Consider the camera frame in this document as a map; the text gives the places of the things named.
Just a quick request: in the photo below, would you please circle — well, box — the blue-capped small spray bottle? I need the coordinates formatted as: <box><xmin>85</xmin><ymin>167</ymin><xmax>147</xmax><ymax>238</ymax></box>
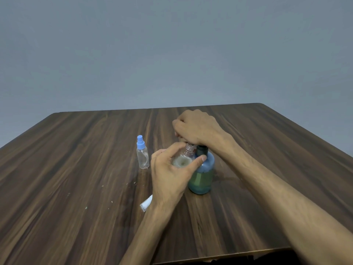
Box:
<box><xmin>136</xmin><ymin>135</ymin><xmax>150</xmax><ymax>170</ymax></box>

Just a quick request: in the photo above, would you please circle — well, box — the person's right hand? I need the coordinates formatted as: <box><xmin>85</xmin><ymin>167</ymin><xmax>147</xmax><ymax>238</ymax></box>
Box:
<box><xmin>172</xmin><ymin>109</ymin><xmax>236</xmax><ymax>151</ymax></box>

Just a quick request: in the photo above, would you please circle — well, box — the person's right forearm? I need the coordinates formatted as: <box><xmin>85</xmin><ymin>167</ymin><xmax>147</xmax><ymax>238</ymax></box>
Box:
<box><xmin>215</xmin><ymin>136</ymin><xmax>353</xmax><ymax>265</ymax></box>

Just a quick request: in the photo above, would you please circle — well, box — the white spray cap with tube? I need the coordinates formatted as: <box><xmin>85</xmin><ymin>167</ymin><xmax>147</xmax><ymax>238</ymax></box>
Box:
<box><xmin>139</xmin><ymin>194</ymin><xmax>153</xmax><ymax>213</ymax></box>

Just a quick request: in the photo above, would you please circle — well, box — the clear small bottle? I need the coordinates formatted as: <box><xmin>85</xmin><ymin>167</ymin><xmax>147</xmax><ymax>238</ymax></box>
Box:
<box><xmin>171</xmin><ymin>142</ymin><xmax>198</xmax><ymax>169</ymax></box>

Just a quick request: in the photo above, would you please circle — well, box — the person's left hand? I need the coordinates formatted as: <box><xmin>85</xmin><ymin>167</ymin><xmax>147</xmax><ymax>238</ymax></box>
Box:
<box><xmin>150</xmin><ymin>142</ymin><xmax>208</xmax><ymax>212</ymax></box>

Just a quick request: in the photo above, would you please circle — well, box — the blue green pump bottle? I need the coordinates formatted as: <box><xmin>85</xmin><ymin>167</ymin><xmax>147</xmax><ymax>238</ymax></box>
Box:
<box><xmin>188</xmin><ymin>145</ymin><xmax>215</xmax><ymax>195</ymax></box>

